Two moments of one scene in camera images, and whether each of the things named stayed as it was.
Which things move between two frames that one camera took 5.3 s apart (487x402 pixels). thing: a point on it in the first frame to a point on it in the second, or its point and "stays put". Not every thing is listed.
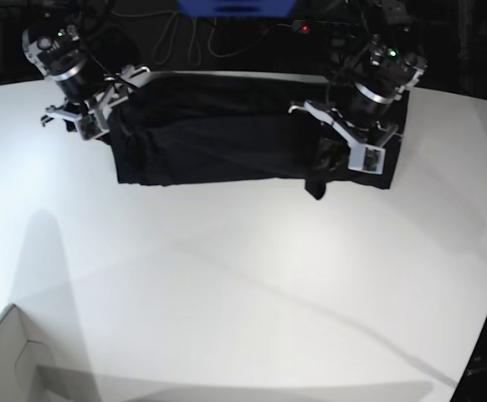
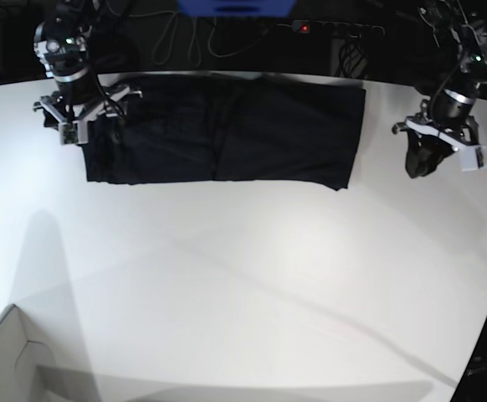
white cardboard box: (16, 362) stays put
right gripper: (366, 152) to (444, 139)
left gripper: (93, 115) to (74, 121)
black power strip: (325, 27) stays put
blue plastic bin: (238, 8) stays put
